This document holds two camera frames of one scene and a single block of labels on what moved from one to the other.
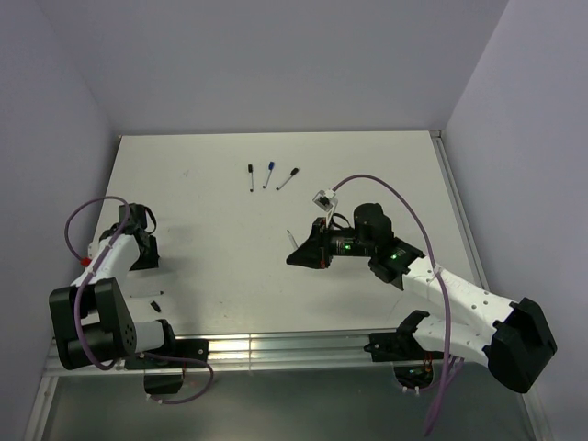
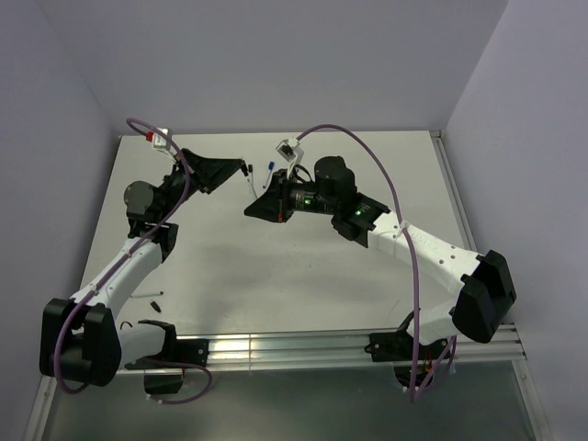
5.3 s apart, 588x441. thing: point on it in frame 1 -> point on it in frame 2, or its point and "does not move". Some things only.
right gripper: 315,251 -> 274,204
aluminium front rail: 249,350 does not move
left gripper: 152,260 -> 208,175
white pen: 295,245 -> 252,187
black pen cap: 155,306 does not move
